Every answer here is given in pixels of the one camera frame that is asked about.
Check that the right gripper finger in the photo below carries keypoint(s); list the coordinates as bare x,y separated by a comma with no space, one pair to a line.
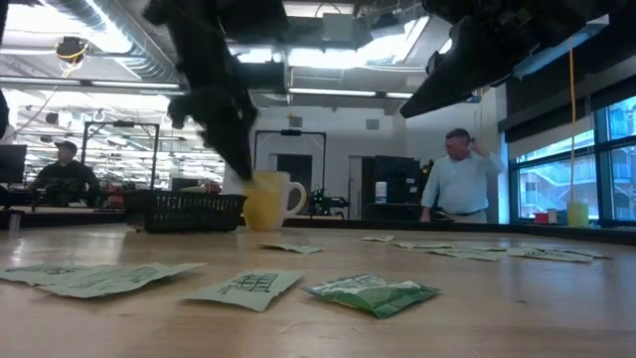
467,59

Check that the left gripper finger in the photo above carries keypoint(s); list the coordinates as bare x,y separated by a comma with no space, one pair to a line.
223,149
241,151

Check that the shiny green foil packet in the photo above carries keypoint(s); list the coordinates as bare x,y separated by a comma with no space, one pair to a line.
372,294

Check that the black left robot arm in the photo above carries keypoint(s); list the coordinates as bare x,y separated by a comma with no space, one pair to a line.
199,30

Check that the small black robot arm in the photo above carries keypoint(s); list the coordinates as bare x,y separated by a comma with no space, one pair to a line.
328,201

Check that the yellow and white mug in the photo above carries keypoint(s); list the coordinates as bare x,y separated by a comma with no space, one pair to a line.
270,204

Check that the black mesh plastic basket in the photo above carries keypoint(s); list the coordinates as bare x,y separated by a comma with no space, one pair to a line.
184,213

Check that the ceiling light bar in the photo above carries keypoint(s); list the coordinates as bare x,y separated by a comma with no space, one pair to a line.
333,92
397,94

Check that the person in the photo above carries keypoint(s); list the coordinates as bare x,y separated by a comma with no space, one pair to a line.
64,171
459,179

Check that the grey ceiling junction box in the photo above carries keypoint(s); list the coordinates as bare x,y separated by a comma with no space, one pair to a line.
338,27

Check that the black cabinet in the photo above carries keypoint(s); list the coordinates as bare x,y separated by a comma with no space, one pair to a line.
397,186

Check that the white canister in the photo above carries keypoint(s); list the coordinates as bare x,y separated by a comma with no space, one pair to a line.
381,191

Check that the small red box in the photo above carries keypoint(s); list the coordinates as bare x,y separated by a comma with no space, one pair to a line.
541,218

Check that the yellow-green container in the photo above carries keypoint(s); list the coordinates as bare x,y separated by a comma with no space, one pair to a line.
578,214

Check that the black computer monitor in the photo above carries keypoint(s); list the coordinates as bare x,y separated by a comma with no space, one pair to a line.
12,163

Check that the black gantry frame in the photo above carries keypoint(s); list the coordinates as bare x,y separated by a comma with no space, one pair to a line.
290,132
121,123

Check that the black aluminium table frame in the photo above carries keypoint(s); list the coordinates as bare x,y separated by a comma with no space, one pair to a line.
377,224

